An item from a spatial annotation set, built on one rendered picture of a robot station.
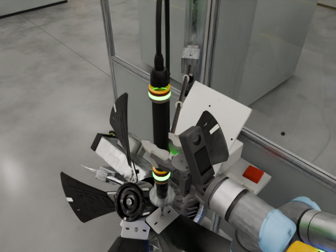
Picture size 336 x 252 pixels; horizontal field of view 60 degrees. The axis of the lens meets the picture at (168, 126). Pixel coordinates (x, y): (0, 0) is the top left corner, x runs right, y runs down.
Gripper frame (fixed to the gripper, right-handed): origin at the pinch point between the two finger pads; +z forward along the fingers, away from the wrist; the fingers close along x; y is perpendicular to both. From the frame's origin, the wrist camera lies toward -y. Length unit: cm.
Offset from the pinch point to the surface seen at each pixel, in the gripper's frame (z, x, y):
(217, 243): -19.9, 5.3, 31.8
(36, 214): 120, -18, 151
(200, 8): 36, 59, -7
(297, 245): -36, 29, 43
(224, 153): -12.1, 13.4, 6.7
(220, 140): -8.5, 16.2, 6.5
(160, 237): -7.0, -4.9, 31.9
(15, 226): 121, -34, 151
